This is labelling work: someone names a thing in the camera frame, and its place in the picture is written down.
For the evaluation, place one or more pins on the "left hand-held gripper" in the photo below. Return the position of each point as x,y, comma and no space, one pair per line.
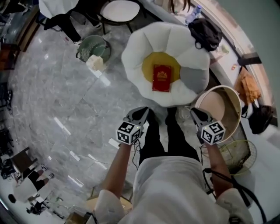
128,133

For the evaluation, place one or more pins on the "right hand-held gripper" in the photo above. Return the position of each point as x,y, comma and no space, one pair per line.
212,133

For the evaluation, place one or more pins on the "red book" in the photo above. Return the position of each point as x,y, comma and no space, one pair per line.
162,81

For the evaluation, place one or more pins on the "white flower-shaped cushion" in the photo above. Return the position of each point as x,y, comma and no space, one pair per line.
162,37

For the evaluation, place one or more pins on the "person's right forearm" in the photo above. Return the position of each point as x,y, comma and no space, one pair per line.
218,168

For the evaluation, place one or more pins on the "person's left forearm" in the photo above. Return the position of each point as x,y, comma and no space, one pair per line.
116,170

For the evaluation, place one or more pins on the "person's left black shoe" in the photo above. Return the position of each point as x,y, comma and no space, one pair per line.
153,118

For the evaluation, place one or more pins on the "person's black shoe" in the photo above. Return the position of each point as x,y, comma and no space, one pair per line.
171,114
153,118

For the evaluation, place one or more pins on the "person's right black shoe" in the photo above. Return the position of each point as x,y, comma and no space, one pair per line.
171,114

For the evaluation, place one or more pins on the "person's black trousers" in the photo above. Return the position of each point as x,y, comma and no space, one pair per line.
153,144

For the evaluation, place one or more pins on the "white power strip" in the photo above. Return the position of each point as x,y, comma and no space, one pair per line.
114,143

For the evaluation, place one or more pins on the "long white bench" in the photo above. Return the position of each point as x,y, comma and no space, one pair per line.
227,76

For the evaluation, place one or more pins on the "orange cloth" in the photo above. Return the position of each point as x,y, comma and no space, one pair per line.
247,85

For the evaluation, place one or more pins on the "small red item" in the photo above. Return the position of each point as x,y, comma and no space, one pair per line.
234,67

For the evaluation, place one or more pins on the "black round bag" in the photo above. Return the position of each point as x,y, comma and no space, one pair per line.
262,118

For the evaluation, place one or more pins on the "small pale green bag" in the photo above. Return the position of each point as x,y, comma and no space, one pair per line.
225,49

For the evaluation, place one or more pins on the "cream cloth bundle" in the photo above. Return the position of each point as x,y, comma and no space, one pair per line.
94,63

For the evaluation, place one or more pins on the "black backpack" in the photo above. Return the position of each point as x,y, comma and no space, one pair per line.
205,32

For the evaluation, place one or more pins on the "green slatted basket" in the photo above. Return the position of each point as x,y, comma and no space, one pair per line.
94,47

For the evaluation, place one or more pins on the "person's white shirt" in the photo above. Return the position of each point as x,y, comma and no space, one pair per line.
170,192

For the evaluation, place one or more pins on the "clear water bottle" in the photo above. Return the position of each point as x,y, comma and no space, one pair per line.
193,15

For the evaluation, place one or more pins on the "black chair with white seat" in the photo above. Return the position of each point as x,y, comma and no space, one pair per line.
120,9

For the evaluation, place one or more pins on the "beige tote bag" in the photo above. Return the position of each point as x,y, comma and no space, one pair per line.
179,5

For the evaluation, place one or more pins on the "dark brown wooden chair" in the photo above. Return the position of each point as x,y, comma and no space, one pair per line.
23,159

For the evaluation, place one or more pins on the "grey platform with wooden edge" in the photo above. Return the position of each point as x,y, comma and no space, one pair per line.
26,30

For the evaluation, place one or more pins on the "brown wooden cabinet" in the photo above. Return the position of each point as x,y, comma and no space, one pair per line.
6,59

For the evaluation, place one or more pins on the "black window post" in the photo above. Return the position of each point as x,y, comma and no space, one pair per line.
249,59

